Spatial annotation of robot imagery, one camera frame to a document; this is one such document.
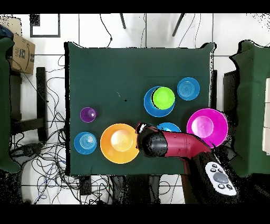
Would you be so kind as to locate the blue plastic bowl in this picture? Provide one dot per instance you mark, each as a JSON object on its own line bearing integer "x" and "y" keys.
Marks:
{"x": 147, "y": 103}
{"x": 168, "y": 127}

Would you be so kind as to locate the green plastic bowl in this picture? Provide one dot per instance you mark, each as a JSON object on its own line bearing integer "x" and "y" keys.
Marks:
{"x": 164, "y": 98}

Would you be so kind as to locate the large pink plastic bowl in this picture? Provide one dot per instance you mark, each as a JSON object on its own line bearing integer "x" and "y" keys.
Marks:
{"x": 207, "y": 126}

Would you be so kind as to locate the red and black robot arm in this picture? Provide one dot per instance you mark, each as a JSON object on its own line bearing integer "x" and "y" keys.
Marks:
{"x": 181, "y": 145}

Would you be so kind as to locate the large orange plastic bowl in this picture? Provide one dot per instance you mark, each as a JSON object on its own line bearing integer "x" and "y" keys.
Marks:
{"x": 120, "y": 141}

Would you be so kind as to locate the purple plastic cup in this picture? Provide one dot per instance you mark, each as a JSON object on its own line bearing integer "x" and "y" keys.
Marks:
{"x": 86, "y": 115}

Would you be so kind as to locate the translucent blue shallow bowl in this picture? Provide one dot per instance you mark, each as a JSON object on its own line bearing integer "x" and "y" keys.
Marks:
{"x": 188, "y": 88}
{"x": 85, "y": 143}

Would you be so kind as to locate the dark green table cloth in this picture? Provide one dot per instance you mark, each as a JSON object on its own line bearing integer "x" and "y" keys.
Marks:
{"x": 116, "y": 69}

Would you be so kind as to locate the black table foot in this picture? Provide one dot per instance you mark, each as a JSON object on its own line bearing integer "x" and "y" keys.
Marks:
{"x": 85, "y": 186}

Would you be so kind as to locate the dark grey tripod leg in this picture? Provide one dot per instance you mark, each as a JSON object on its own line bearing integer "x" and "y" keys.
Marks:
{"x": 178, "y": 25}
{"x": 123, "y": 21}

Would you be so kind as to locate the green cloth side table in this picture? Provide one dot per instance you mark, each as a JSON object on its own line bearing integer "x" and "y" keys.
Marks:
{"x": 253, "y": 105}
{"x": 4, "y": 105}

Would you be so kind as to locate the cardboard box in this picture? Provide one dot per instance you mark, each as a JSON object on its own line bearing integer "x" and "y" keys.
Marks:
{"x": 22, "y": 55}

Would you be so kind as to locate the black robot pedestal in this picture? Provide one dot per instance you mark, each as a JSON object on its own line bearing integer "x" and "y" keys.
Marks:
{"x": 137, "y": 190}

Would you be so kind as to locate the black stool frame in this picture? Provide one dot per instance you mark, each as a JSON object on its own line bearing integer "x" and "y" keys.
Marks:
{"x": 41, "y": 95}

